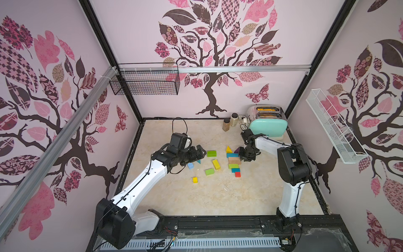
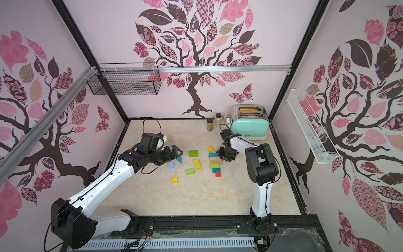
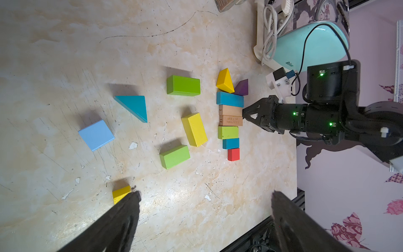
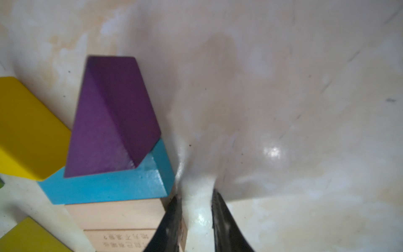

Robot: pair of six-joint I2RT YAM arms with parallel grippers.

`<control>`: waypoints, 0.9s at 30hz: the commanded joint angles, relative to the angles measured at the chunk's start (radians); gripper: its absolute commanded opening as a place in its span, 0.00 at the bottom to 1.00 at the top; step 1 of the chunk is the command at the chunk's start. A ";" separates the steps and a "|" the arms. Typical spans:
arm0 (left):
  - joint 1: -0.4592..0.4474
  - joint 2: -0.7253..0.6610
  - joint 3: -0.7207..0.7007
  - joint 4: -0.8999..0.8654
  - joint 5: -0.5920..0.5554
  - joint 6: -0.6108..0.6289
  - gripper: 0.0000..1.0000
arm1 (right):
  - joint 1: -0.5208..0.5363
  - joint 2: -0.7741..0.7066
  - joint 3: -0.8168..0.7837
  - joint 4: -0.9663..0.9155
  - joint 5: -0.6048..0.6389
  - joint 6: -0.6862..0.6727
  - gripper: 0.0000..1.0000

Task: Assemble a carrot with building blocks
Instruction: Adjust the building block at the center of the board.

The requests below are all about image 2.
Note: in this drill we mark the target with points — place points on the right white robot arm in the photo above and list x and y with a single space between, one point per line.
263 171

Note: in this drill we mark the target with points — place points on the green block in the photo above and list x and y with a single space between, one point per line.
193 153
190 172
214 166

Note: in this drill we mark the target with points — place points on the teal long block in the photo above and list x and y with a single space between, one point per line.
213 155

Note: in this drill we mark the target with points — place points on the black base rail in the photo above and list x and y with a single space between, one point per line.
241 224

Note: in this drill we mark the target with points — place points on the aluminium rail back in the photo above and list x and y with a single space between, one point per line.
189 69

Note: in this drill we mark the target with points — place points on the white cable duct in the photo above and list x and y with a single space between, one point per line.
168 244

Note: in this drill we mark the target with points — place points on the mint green toaster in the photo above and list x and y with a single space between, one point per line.
250 121

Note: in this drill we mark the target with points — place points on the natural wood block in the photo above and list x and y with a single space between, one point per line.
216 162
215 159

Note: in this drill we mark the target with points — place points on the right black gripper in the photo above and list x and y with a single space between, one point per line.
226 151

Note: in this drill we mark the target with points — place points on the brown spice jar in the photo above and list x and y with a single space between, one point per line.
210 124

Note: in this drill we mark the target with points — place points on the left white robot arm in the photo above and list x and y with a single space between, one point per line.
73 221

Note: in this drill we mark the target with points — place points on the aluminium rail left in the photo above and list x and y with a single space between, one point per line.
18 153

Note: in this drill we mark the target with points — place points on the yellow rectangular block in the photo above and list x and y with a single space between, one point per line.
197 164

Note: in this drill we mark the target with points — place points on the pale spice jar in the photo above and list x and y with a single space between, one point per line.
218 119

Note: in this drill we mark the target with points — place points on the black wire basket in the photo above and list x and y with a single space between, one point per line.
132 79

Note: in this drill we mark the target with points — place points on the aluminium rail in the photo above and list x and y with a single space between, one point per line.
18 153
189 69

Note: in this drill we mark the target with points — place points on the white wire shelf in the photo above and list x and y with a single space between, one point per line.
312 127

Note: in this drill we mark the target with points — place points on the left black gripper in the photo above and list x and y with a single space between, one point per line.
167 156

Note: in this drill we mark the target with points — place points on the light blue cube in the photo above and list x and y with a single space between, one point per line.
171 165

